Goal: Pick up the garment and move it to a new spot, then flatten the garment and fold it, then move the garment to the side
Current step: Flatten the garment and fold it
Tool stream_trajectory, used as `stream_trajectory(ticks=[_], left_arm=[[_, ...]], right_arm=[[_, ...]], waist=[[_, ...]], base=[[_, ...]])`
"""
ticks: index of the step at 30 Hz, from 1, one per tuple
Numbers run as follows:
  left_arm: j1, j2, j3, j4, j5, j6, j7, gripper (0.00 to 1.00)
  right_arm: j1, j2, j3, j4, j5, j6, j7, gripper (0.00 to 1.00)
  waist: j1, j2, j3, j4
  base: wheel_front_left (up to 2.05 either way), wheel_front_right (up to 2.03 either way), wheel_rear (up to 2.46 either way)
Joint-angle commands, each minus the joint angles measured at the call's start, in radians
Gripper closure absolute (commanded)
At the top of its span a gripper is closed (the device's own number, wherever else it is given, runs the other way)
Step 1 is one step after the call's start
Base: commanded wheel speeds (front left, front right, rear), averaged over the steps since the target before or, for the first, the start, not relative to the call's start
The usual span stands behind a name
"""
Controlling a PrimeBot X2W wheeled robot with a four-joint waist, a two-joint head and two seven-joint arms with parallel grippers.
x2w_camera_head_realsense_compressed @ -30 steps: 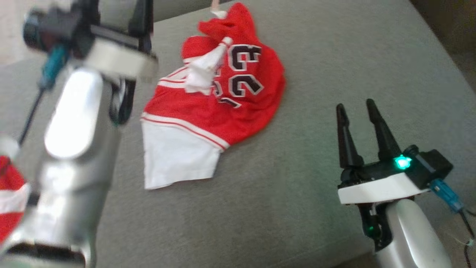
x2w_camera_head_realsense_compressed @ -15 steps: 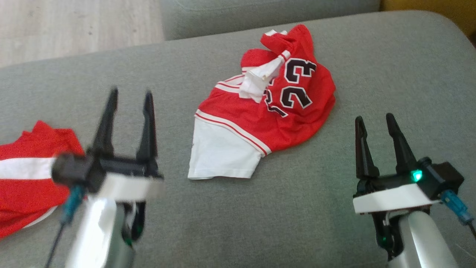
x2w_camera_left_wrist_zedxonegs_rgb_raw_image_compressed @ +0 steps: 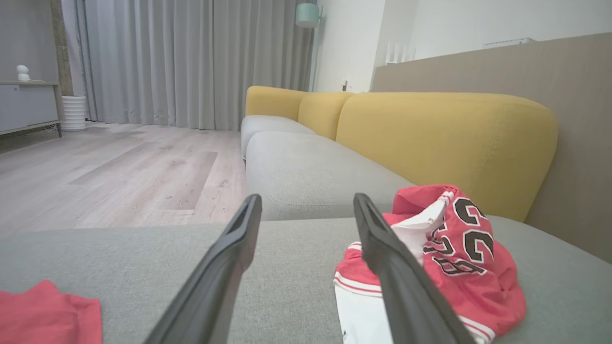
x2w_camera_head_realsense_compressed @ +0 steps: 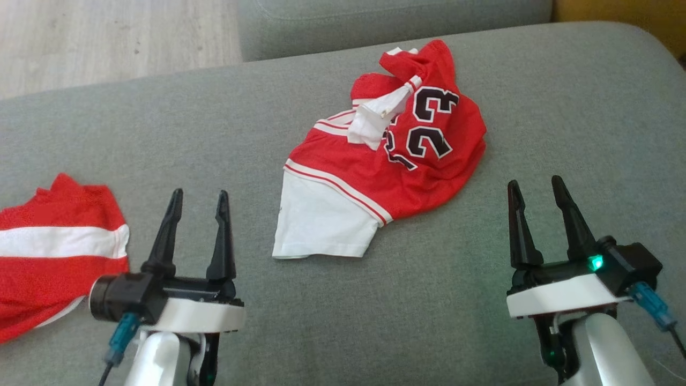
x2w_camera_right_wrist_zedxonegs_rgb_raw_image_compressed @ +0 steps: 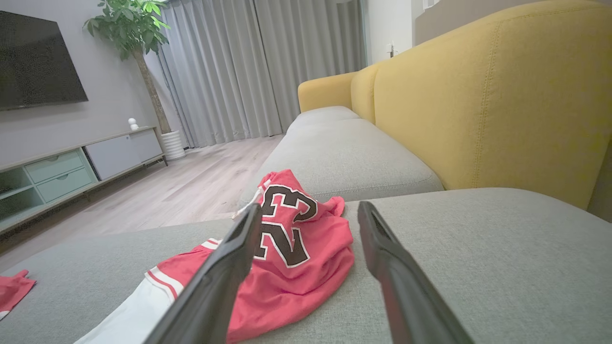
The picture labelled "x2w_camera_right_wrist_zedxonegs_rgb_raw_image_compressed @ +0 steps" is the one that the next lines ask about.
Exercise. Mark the black flat screen television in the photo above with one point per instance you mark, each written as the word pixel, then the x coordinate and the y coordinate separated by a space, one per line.
pixel 33 62

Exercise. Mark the small red garment white edge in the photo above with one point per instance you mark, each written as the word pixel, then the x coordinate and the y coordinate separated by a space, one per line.
pixel 14 289

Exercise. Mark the medium grey sofa seat cushion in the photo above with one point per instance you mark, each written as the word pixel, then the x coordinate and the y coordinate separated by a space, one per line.
pixel 349 157

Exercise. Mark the small grey sofa seat cushion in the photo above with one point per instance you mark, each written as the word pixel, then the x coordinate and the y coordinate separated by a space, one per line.
pixel 320 114

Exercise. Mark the grey pleated curtain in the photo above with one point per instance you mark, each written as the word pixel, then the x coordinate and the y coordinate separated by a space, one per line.
pixel 229 71

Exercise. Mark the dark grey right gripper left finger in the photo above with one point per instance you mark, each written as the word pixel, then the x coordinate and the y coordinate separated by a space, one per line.
pixel 215 286

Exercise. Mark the long low TV cabinet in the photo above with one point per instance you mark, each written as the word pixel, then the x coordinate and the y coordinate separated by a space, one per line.
pixel 114 153

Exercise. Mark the small white figurine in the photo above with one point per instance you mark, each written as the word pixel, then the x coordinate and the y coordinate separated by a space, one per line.
pixel 133 124

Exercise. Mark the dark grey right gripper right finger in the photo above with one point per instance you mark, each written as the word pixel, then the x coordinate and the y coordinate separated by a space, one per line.
pixel 406 296

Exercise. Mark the large grey sofa seat cushion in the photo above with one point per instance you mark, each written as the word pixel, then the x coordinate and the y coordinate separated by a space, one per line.
pixel 502 263

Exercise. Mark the red white basketball shorts 23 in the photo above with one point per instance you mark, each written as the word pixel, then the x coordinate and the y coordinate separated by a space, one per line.
pixel 306 286

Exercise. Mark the green leafy potted tree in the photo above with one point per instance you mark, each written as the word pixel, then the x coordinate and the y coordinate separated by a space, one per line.
pixel 129 24

